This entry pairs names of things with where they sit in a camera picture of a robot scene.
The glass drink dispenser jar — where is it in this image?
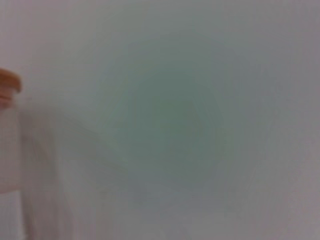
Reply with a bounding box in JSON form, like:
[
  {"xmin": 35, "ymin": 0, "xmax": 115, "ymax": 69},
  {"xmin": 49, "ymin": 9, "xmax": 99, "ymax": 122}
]
[{"xmin": 0, "ymin": 93, "xmax": 26, "ymax": 240}]

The round bamboo jar lid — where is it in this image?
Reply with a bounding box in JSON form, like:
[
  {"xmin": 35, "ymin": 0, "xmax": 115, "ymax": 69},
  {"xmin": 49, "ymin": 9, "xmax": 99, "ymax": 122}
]
[{"xmin": 0, "ymin": 67, "xmax": 23, "ymax": 106}]

